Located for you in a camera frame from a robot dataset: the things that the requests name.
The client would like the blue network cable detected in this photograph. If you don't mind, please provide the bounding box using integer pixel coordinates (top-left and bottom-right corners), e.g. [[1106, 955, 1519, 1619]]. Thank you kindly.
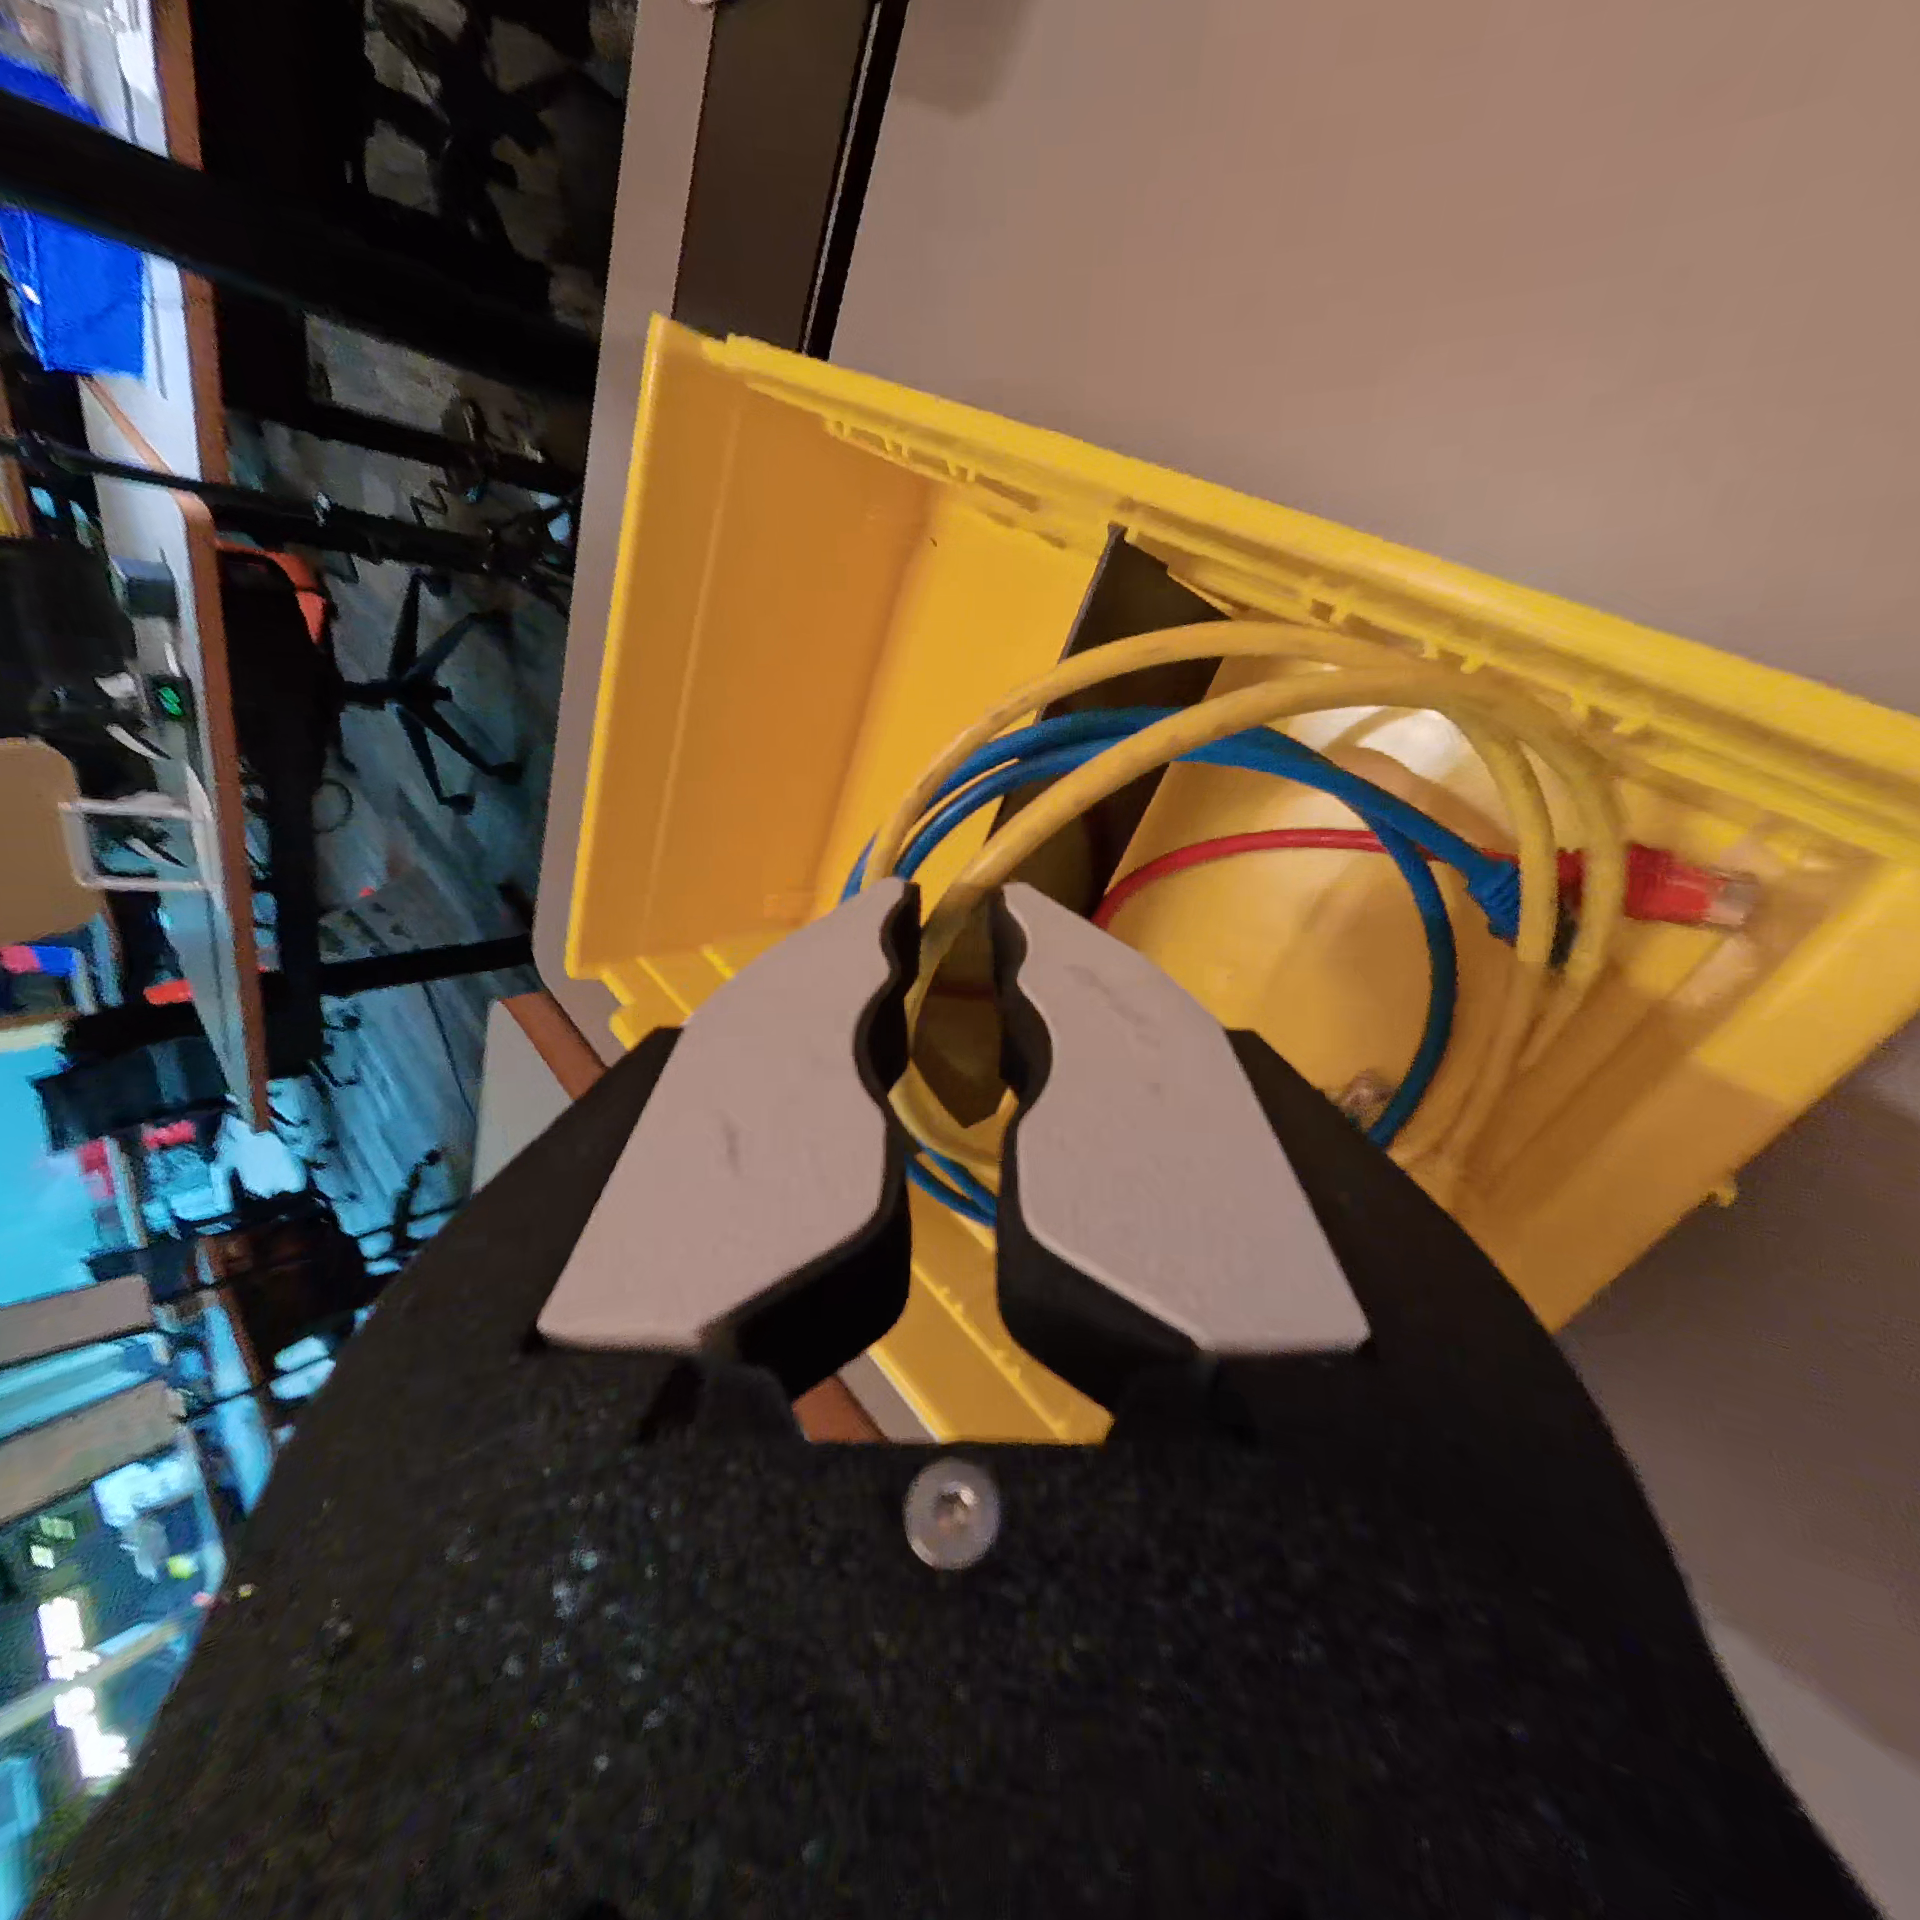
[[842, 708, 1524, 1231]]

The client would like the long wooden table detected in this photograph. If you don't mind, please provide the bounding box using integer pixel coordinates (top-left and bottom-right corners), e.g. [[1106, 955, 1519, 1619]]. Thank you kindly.
[[64, 0, 275, 1132]]

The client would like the yellow network cable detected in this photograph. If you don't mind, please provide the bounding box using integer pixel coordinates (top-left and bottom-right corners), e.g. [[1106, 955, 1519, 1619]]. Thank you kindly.
[[863, 621, 1629, 1185]]

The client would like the yellow plastic bin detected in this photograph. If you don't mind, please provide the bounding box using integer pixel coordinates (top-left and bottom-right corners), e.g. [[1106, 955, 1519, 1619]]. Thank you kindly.
[[563, 313, 1920, 1448]]

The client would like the black orange chair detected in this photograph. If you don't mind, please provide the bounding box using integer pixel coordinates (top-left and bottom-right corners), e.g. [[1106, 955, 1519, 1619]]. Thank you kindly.
[[218, 546, 528, 820]]

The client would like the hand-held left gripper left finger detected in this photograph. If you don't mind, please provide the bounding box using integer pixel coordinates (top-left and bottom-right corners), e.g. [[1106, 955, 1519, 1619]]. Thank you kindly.
[[535, 879, 919, 1401]]

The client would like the red network cable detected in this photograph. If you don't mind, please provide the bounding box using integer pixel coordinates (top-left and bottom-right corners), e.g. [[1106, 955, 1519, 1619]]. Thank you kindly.
[[1094, 829, 1761, 999]]

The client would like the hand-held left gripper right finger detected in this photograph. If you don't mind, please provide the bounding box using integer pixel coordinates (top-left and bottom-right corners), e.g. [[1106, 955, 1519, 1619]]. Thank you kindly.
[[991, 881, 1373, 1412]]

